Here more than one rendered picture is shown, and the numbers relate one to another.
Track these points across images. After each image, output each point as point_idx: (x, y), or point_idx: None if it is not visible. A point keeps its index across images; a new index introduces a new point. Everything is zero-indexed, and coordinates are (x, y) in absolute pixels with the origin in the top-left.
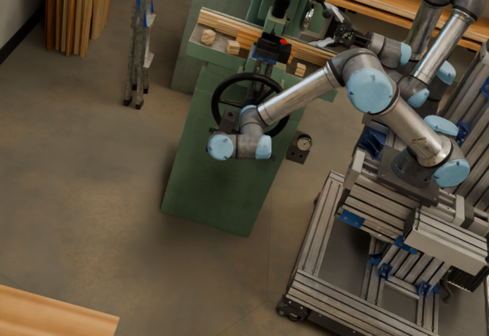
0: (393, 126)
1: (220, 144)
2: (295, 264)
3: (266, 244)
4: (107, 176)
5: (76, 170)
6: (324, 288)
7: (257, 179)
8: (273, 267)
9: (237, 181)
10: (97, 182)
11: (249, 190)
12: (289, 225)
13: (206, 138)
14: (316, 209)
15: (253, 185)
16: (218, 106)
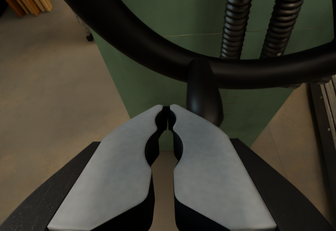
0: None
1: None
2: (331, 181)
3: (272, 148)
4: (83, 127)
5: (51, 132)
6: None
7: (262, 100)
8: (295, 180)
9: (228, 111)
10: (74, 138)
11: (247, 115)
12: (286, 110)
13: (155, 73)
14: (328, 91)
15: (254, 109)
16: None
